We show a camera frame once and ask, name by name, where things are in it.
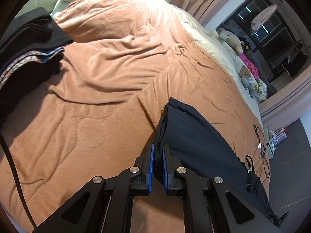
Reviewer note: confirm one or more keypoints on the small grey plush bear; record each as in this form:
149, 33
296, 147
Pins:
244, 75

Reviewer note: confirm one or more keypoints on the dark tv bench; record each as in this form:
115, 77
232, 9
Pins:
291, 60

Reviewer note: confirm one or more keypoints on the black plush toy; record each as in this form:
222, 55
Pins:
246, 46

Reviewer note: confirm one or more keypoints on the floral ironing board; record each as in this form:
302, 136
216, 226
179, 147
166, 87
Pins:
262, 17

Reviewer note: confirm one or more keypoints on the white storage rack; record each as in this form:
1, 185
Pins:
273, 139

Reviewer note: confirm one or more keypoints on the dark navy pants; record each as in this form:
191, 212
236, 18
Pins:
202, 149

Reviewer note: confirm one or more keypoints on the pink plush toy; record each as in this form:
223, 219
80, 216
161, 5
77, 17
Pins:
250, 65

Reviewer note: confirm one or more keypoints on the stack of dark folded clothes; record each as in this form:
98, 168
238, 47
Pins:
31, 50

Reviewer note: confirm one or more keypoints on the orange brown bed blanket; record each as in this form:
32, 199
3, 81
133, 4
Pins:
94, 117

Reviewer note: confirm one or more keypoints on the beige teddy bear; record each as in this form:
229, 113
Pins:
231, 39

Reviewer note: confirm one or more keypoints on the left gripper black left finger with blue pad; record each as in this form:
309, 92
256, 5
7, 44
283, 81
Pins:
143, 186

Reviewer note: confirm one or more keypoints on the white bed sheet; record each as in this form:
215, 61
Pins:
229, 61

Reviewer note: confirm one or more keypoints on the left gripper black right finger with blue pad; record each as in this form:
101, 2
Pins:
172, 184

